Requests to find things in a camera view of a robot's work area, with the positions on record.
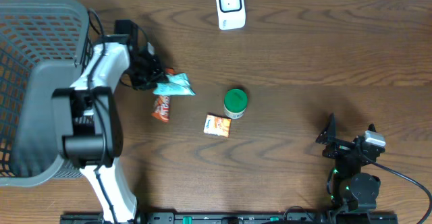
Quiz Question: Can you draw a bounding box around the green lid jar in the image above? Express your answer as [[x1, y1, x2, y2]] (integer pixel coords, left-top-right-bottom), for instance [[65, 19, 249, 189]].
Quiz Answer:
[[223, 88, 248, 119]]

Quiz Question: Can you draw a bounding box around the light green wet wipes pack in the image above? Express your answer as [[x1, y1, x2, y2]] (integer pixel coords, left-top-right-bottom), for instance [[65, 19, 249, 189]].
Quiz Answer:
[[153, 73, 195, 96]]

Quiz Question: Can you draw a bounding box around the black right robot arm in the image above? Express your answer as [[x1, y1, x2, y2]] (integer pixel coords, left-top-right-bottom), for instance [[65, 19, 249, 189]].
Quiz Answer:
[[315, 113, 386, 213]]

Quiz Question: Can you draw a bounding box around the white barcode scanner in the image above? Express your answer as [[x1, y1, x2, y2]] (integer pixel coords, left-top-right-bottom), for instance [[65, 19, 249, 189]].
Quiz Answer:
[[216, 0, 246, 30]]

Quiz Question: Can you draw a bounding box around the grey plastic basket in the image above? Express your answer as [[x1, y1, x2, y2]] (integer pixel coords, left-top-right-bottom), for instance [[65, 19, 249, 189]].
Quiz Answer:
[[1, 0, 90, 187]]

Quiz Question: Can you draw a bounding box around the orange chocolate bar wrapper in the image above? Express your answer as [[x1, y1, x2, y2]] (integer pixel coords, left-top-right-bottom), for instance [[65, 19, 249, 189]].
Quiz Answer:
[[151, 84, 172, 123]]

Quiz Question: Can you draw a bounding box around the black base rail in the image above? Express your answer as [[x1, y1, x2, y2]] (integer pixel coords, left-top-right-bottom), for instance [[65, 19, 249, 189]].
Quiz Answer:
[[60, 211, 399, 224]]

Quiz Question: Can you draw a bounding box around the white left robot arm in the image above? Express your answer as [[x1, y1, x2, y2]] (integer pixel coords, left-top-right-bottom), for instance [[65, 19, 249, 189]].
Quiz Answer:
[[51, 20, 168, 223]]

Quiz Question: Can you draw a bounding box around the orange snack packet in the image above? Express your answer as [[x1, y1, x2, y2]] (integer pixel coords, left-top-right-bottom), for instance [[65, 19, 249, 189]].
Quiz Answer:
[[203, 115, 232, 138]]

